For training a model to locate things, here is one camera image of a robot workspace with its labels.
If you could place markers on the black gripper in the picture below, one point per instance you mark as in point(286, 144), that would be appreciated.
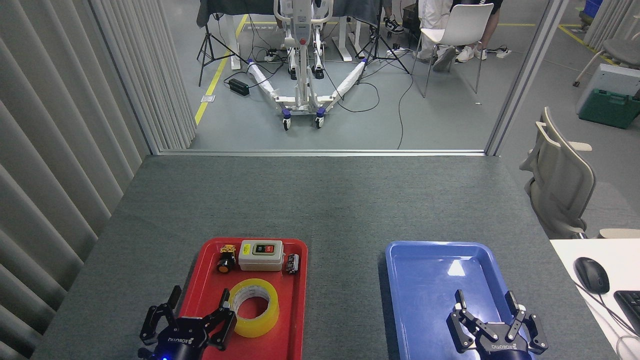
point(180, 342)
point(502, 347)

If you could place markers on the yellow tape roll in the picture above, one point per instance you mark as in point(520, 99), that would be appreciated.
point(270, 315)

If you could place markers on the black push button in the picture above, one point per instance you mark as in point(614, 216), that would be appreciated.
point(226, 264)

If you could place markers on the blue plastic tray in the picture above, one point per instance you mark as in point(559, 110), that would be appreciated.
point(425, 290)

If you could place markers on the white desk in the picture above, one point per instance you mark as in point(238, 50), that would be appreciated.
point(585, 320)

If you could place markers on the red plastic tray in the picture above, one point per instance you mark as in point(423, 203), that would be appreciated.
point(292, 310)

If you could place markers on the black computer mouse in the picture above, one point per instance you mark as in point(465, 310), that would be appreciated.
point(591, 275)

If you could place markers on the black keyboard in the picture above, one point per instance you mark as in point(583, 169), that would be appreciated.
point(631, 307)

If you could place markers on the beige office chair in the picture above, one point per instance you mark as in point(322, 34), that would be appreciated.
point(560, 185)

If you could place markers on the grey vertical blinds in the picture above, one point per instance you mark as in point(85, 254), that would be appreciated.
point(50, 150)

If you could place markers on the black power adapter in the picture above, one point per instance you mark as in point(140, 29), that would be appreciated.
point(239, 87)

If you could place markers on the green plastic case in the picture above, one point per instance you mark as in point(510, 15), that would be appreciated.
point(607, 110)

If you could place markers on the white wheeled stand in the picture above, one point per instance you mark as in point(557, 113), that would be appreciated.
point(302, 75)

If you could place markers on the grey box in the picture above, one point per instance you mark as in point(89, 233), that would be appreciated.
point(615, 77)

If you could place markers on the person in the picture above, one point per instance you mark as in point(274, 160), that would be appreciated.
point(434, 15)
point(392, 24)
point(470, 52)

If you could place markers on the black tripod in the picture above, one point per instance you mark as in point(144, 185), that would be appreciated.
point(375, 47)
point(206, 42)

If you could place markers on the grey seat chair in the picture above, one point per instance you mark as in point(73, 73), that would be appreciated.
point(622, 50)

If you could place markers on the white plastic chair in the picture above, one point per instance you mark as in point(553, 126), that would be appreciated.
point(462, 25)

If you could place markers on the blue bin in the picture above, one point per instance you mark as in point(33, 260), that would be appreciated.
point(592, 10)

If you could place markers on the white switch box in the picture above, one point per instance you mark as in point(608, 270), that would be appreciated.
point(247, 261)

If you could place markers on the small black rocker switch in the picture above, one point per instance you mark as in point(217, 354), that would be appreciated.
point(292, 264)

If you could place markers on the silver post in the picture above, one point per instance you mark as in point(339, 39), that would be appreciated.
point(525, 75)

